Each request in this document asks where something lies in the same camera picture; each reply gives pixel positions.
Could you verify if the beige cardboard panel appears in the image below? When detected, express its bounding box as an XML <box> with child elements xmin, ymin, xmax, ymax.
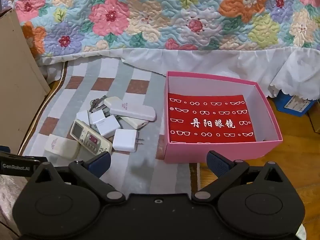
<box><xmin>0</xmin><ymin>7</ymin><xmax>52</xmax><ymax>156</ymax></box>

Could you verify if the striped checkered rug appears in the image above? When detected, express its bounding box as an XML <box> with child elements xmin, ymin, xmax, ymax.
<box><xmin>17</xmin><ymin>55</ymin><xmax>200</xmax><ymax>197</ymax></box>

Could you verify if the floral quilt with white lining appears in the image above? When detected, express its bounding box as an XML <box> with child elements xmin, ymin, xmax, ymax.
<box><xmin>39</xmin><ymin>46</ymin><xmax>320</xmax><ymax>100</ymax></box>

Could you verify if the pink cardboard box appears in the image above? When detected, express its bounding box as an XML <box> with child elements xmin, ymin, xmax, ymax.
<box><xmin>164</xmin><ymin>71</ymin><xmax>283</xmax><ymax>164</ymax></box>

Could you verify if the small white charger adapter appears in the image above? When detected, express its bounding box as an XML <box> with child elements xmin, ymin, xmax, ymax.
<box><xmin>89</xmin><ymin>111</ymin><xmax>107</xmax><ymax>125</ymax></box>

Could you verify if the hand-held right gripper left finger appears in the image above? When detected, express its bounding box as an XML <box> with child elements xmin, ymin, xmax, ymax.
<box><xmin>32</xmin><ymin>151</ymin><xmax>126</xmax><ymax>205</ymax></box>

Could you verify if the bunch of keys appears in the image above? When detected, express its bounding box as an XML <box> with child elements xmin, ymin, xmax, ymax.
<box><xmin>89</xmin><ymin>95</ymin><xmax>108</xmax><ymax>113</ymax></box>

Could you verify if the red cloth with glasses print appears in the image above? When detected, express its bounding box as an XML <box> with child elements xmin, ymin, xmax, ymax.
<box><xmin>167</xmin><ymin>92</ymin><xmax>257</xmax><ymax>144</ymax></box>

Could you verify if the pale patterned cloth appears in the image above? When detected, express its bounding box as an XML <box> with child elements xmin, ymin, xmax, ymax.
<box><xmin>0</xmin><ymin>174</ymin><xmax>30</xmax><ymax>240</ymax></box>

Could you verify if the white plug charger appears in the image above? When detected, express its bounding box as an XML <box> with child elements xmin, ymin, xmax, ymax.
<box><xmin>112</xmin><ymin>129</ymin><xmax>145</xmax><ymax>153</ymax></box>

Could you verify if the cream white flat case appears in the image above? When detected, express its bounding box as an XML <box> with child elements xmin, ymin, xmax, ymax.
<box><xmin>45</xmin><ymin>133</ymin><xmax>81</xmax><ymax>159</ymax></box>

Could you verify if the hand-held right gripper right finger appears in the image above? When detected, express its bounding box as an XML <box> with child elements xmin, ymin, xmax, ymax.
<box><xmin>191</xmin><ymin>150</ymin><xmax>285</xmax><ymax>205</ymax></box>

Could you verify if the blue box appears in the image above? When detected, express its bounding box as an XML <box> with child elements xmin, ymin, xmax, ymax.
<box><xmin>272</xmin><ymin>89</ymin><xmax>317</xmax><ymax>117</ymax></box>

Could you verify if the air conditioner remote control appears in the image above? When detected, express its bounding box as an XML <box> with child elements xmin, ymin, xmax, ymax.
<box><xmin>70</xmin><ymin>119</ymin><xmax>113</xmax><ymax>156</ymax></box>

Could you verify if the cream power bank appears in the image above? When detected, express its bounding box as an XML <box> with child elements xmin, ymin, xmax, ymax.
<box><xmin>120</xmin><ymin>116</ymin><xmax>148</xmax><ymax>130</ymax></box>

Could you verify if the large white power bank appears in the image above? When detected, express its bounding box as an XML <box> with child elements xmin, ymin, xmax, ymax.
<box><xmin>104</xmin><ymin>96</ymin><xmax>156</xmax><ymax>122</ymax></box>

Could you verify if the floral quilted bedspread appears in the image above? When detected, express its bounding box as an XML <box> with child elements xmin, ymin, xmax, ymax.
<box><xmin>0</xmin><ymin>0</ymin><xmax>320</xmax><ymax>60</ymax></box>

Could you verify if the large white charger adapter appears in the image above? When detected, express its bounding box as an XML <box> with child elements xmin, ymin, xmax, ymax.
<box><xmin>96</xmin><ymin>115</ymin><xmax>121</xmax><ymax>139</ymax></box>

